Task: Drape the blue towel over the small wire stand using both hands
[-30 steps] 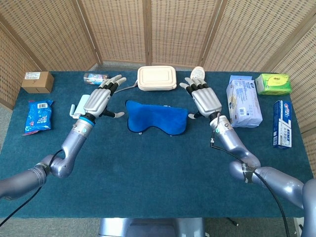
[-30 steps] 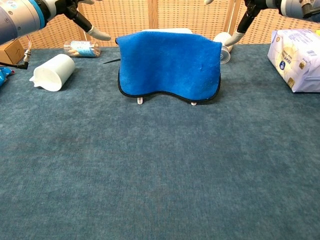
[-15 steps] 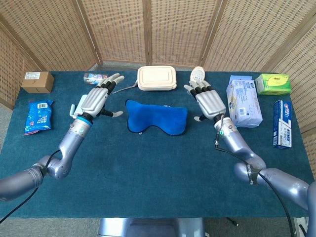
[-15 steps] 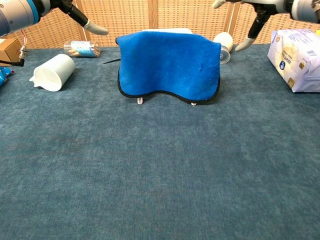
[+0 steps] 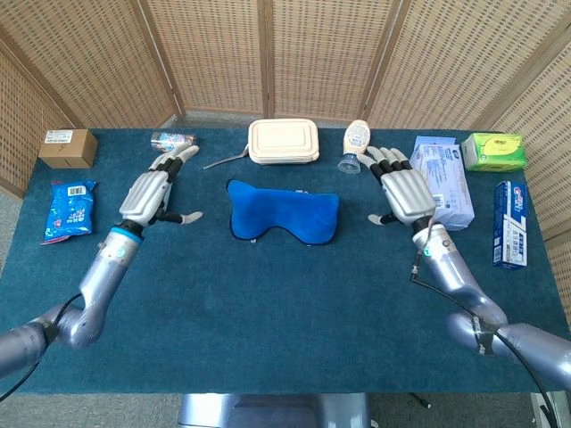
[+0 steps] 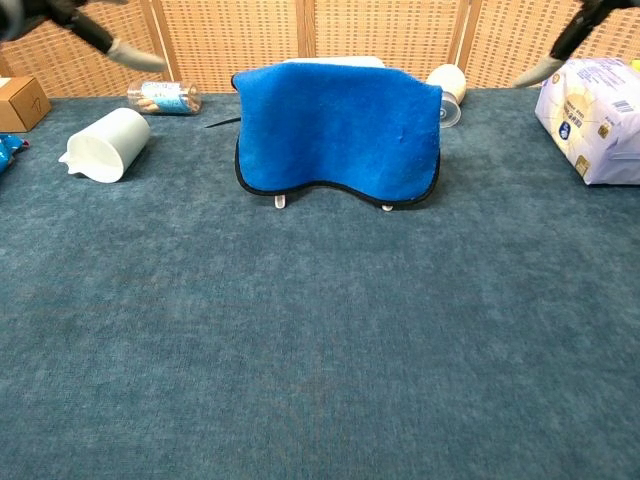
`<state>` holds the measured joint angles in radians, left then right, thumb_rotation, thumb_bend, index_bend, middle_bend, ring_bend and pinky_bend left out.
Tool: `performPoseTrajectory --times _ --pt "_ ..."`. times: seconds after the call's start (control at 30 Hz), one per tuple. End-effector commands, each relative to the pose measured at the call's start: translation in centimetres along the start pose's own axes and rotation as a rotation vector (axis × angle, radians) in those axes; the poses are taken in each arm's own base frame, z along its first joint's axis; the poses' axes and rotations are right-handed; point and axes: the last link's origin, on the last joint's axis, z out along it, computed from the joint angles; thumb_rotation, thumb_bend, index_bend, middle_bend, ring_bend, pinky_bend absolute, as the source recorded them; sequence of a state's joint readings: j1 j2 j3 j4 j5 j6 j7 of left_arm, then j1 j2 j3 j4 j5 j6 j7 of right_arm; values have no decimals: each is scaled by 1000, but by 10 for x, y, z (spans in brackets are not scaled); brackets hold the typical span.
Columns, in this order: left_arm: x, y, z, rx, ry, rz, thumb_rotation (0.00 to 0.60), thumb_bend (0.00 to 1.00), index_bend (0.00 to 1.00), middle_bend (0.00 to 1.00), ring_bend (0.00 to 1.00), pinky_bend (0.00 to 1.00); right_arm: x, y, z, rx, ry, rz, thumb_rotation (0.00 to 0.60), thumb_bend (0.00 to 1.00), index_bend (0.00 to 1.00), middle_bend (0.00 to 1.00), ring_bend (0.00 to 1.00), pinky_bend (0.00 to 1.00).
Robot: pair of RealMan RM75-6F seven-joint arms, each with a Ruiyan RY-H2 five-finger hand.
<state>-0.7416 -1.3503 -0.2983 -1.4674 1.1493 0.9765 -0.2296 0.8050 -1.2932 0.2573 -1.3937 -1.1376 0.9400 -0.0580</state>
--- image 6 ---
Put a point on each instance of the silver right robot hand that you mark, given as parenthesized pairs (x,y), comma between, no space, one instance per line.
(580,30)

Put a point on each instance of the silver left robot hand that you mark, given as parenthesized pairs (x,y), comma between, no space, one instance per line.
(90,30)

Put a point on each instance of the blue towel with black trim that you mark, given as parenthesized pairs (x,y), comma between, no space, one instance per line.
(335,135)

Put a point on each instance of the lavender white paper pack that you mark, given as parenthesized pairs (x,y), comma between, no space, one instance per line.
(585,110)

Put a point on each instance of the clear jar with blue label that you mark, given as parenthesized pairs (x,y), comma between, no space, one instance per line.
(165,97)

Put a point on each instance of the brown cardboard box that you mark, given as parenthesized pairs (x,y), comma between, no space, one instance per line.
(22,105)

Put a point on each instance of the pale blue plastic cup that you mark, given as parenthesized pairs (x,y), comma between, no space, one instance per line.
(110,145)

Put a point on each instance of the woven wicker folding screen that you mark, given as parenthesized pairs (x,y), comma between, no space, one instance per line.
(230,35)

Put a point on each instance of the cream squeeze sauce bottle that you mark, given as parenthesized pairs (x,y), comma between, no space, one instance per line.
(450,82)

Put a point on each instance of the blue snack bag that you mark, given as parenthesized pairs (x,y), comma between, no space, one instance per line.
(7,152)

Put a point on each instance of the grey slim utensil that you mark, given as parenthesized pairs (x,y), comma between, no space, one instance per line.
(225,121)

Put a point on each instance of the cream lidded lunch box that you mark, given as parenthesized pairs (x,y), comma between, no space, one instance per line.
(335,61)

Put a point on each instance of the teal tablecloth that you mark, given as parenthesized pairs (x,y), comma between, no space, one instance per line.
(300,325)

